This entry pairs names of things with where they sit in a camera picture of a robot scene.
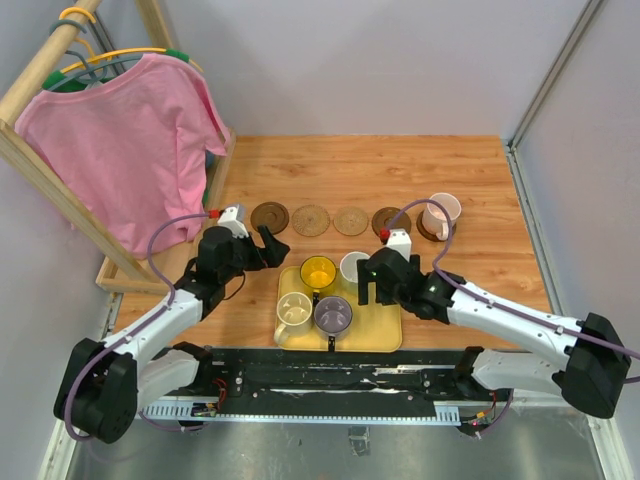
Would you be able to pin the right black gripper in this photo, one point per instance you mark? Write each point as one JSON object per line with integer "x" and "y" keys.
{"x": 363, "y": 278}

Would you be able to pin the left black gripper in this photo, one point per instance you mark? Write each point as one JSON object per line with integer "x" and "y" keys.
{"x": 275, "y": 253}

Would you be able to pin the brown wooden coaster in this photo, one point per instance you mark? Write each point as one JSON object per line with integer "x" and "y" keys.
{"x": 425, "y": 234}
{"x": 382, "y": 218}
{"x": 273, "y": 215}

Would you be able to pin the white cup green handle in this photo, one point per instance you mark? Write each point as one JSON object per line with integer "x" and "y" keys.
{"x": 349, "y": 270}

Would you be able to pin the large woven rattan coaster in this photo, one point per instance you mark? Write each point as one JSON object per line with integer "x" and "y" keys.
{"x": 310, "y": 220}

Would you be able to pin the small woven rattan coaster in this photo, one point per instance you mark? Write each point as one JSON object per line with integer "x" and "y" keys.
{"x": 351, "y": 221}

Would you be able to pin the pink cup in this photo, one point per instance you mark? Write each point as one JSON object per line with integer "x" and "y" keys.
{"x": 446, "y": 205}

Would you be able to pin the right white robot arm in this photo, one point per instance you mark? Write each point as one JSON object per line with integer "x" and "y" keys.
{"x": 582, "y": 361}

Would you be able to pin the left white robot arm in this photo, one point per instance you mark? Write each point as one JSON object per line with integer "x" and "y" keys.
{"x": 107, "y": 382}

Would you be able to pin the yellow cup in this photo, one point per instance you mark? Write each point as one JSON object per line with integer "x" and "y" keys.
{"x": 319, "y": 276}

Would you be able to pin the purple cup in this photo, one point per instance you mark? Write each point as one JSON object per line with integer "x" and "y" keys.
{"x": 332, "y": 317}

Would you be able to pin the cream cup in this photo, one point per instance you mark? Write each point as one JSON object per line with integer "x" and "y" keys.
{"x": 294, "y": 317}

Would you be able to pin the yellow plastic tray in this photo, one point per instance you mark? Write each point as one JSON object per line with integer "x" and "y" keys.
{"x": 375, "y": 328}

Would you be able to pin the pink t-shirt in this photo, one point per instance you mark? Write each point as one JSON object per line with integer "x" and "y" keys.
{"x": 133, "y": 149}

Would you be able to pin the grey clothes hanger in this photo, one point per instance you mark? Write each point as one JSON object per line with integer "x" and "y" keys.
{"x": 85, "y": 60}

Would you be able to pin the yellow clothes hanger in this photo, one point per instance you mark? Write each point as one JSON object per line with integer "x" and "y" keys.
{"x": 152, "y": 15}

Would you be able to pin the green clothes hanger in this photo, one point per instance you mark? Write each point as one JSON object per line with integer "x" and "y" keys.
{"x": 98, "y": 72}

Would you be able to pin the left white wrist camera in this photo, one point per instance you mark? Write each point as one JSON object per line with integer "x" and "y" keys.
{"x": 232, "y": 218}

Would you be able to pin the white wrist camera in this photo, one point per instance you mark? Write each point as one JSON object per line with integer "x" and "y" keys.
{"x": 399, "y": 240}
{"x": 232, "y": 218}

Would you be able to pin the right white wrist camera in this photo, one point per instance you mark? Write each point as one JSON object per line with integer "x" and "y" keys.
{"x": 399, "y": 240}

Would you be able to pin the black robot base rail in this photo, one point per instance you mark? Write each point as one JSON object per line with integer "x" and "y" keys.
{"x": 406, "y": 387}

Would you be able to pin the aluminium frame post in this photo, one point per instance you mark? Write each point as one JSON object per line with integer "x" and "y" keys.
{"x": 578, "y": 32}

